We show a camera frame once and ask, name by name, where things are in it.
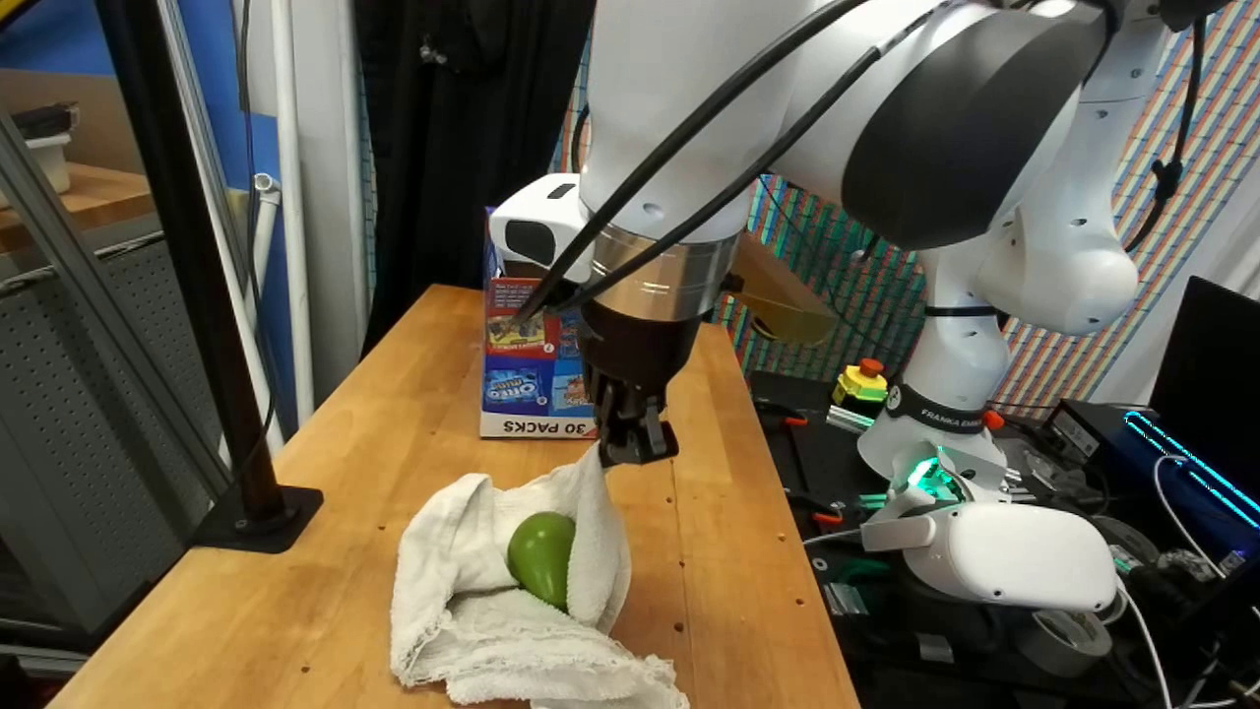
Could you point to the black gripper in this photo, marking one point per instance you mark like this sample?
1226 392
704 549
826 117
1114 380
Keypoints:
636 355

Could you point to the green avocado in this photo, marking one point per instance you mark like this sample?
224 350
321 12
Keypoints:
541 556

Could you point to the white cloth rag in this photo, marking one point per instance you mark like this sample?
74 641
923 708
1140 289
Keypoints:
498 632

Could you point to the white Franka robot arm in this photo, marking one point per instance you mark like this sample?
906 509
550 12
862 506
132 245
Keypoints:
789 103

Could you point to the blue snack pack cardboard box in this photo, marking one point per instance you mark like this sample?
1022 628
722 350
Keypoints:
532 375

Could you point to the yellow red emergency stop button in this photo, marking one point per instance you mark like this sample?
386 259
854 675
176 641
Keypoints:
865 387

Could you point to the black curtain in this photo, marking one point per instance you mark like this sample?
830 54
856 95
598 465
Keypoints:
457 159

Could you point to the white VR headset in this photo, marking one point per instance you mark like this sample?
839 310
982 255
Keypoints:
1011 556

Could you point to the black pole stand with base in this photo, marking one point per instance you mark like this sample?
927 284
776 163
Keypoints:
200 262

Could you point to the grey tape roll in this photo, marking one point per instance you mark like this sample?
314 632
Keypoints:
1068 643

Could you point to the blue plastic case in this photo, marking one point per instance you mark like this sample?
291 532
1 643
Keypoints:
1182 479

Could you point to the grey perforated panel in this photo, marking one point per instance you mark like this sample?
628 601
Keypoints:
52 435

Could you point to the wooden workbench top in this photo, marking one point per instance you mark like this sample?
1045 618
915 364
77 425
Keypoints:
91 199

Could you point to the white plastic tub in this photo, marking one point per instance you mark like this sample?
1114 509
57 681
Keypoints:
49 159

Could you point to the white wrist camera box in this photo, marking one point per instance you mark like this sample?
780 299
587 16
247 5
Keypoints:
539 222

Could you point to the white post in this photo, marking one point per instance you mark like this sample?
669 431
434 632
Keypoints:
295 262

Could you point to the aluminium frame bar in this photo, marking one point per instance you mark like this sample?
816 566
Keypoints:
108 299

